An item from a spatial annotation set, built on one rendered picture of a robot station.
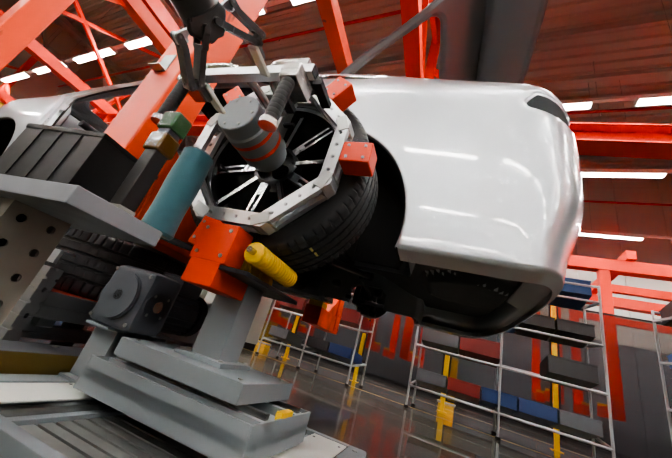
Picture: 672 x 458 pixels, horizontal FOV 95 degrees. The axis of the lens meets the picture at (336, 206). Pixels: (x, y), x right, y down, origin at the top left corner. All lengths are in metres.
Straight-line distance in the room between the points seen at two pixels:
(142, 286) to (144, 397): 0.32
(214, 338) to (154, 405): 0.20
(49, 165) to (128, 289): 0.50
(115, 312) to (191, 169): 0.46
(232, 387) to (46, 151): 0.59
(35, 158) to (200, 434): 0.61
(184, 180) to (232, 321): 0.42
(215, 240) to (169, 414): 0.40
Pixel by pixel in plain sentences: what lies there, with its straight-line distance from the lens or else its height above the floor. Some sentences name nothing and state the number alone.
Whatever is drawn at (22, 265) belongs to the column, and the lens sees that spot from 0.79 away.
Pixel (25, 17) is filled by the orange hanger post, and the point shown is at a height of 1.80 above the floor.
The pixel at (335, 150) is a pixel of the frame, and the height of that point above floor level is 0.85.
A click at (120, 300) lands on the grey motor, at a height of 0.31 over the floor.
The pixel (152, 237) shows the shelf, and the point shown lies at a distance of 0.66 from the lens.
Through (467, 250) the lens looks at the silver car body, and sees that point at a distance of 1.17.
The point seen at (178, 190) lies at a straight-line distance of 0.91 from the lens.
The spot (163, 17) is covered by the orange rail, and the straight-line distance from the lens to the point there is 4.81.
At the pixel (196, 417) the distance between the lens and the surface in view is 0.85.
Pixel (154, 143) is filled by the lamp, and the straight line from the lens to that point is 0.65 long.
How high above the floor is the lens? 0.34
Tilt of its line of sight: 25 degrees up
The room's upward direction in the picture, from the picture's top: 17 degrees clockwise
